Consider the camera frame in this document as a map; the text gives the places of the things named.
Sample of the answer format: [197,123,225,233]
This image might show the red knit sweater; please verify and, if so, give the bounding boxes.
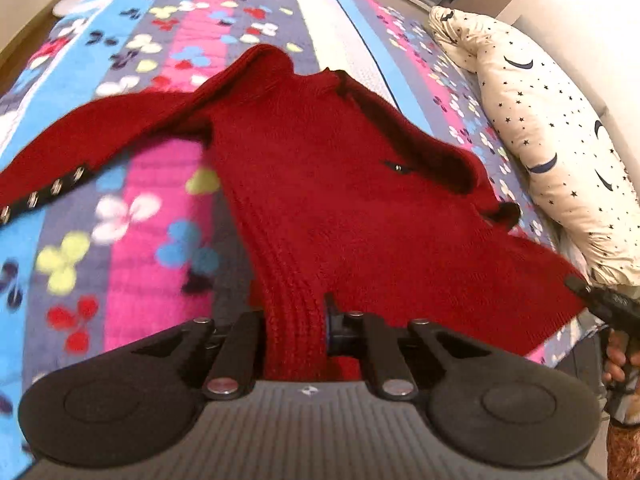
[1,44,582,382]

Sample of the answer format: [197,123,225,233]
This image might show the person's right hand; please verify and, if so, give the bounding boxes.
[602,330,629,384]

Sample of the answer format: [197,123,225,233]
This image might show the cream star moon pillow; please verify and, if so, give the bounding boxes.
[428,6,639,287]

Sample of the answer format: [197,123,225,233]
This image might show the colourful floral striped bedspread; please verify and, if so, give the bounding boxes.
[1,0,600,479]

